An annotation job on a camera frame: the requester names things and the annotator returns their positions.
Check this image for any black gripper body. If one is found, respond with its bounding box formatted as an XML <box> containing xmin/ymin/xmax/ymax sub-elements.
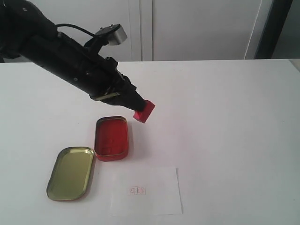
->
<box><xmin>77</xmin><ymin>56</ymin><xmax>136</xmax><ymax>105</ymax></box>

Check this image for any red rubber stamp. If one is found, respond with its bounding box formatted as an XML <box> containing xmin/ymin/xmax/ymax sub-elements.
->
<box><xmin>133</xmin><ymin>100</ymin><xmax>155</xmax><ymax>123</ymax></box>

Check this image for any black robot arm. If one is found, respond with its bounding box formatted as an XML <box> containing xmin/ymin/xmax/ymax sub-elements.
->
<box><xmin>0</xmin><ymin>0</ymin><xmax>146</xmax><ymax>111</ymax></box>

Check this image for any red ink pad tin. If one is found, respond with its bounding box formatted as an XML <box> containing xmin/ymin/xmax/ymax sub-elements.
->
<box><xmin>94</xmin><ymin>116</ymin><xmax>129</xmax><ymax>162</ymax></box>

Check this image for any white cabinet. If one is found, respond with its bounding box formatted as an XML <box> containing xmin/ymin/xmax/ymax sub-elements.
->
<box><xmin>35</xmin><ymin>0</ymin><xmax>272</xmax><ymax>61</ymax></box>

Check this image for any white paper sheet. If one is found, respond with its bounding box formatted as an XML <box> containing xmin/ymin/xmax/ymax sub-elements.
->
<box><xmin>110</xmin><ymin>167</ymin><xmax>182</xmax><ymax>216</ymax></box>

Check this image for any gold tin lid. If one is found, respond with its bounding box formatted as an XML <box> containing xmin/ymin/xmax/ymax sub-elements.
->
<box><xmin>46</xmin><ymin>147</ymin><xmax>94</xmax><ymax>201</ymax></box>

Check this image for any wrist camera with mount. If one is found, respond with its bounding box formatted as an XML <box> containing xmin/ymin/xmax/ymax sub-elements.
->
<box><xmin>84</xmin><ymin>24</ymin><xmax>127</xmax><ymax>54</ymax></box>

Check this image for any black camera cable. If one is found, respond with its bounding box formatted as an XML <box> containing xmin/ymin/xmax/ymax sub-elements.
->
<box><xmin>55</xmin><ymin>23</ymin><xmax>97</xmax><ymax>38</ymax></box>

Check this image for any dark vertical post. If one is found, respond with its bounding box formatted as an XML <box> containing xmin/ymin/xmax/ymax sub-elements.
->
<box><xmin>254</xmin><ymin>0</ymin><xmax>293</xmax><ymax>60</ymax></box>

